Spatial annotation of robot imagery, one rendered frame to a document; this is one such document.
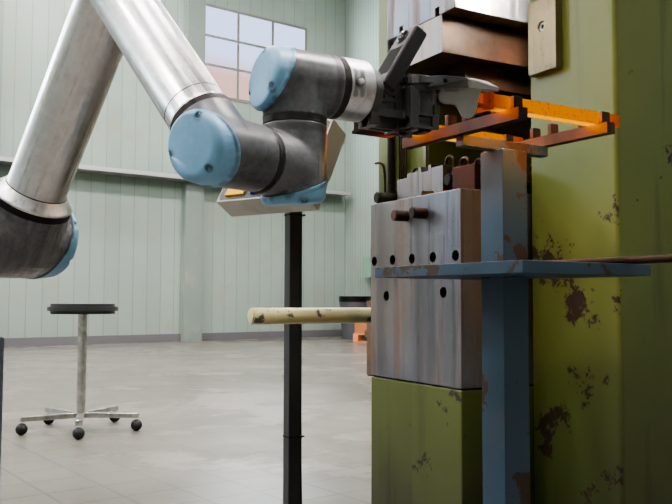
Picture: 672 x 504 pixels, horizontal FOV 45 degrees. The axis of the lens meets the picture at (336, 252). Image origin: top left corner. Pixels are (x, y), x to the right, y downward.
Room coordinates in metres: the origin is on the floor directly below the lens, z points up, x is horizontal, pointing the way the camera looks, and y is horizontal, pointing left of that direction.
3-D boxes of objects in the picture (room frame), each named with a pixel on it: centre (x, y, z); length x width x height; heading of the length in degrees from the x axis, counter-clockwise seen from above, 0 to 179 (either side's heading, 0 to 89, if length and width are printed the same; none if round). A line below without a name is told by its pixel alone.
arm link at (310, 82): (1.14, 0.05, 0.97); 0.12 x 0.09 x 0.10; 121
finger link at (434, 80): (1.22, -0.15, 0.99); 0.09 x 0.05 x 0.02; 85
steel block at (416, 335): (2.12, -0.43, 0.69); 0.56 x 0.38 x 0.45; 119
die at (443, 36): (2.16, -0.39, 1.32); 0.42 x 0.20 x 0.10; 119
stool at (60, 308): (4.17, 1.31, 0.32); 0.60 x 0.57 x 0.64; 33
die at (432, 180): (2.16, -0.39, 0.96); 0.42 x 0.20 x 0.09; 119
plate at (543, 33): (1.84, -0.48, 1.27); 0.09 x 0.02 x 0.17; 29
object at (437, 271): (1.50, -0.31, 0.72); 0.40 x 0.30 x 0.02; 32
